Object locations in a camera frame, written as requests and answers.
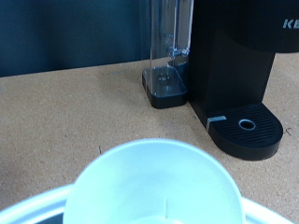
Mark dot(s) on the white mug with green tag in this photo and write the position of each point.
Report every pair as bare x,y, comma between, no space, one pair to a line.
152,186

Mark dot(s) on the black Keurig coffee machine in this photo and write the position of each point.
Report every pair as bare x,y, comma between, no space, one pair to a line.
230,62

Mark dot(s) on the gray partition panel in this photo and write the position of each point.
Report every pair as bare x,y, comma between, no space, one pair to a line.
62,31

